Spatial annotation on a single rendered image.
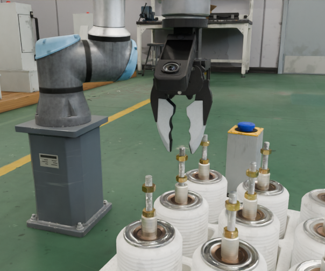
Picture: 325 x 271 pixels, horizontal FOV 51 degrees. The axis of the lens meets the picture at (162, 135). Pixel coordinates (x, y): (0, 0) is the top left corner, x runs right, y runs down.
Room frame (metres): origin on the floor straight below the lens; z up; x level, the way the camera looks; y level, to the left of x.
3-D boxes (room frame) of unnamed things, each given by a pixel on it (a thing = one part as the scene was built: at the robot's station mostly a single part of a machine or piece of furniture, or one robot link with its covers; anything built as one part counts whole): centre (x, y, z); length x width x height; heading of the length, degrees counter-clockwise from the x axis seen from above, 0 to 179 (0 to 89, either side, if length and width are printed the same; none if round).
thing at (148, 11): (5.23, 0.22, 0.87); 0.41 x 0.17 x 0.25; 162
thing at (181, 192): (0.55, -0.03, 0.26); 0.02 x 0.02 x 0.03
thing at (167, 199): (0.55, -0.03, 0.25); 0.08 x 0.08 x 0.01
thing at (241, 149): (0.79, -0.20, 0.16); 0.07 x 0.07 x 0.31; 64
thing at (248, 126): (0.79, -0.20, 0.32); 0.04 x 0.04 x 0.02
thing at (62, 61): (0.95, 0.27, 0.47); 0.13 x 0.12 x 0.14; 114
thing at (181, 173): (0.55, -0.03, 0.31); 0.01 x 0.01 x 0.08
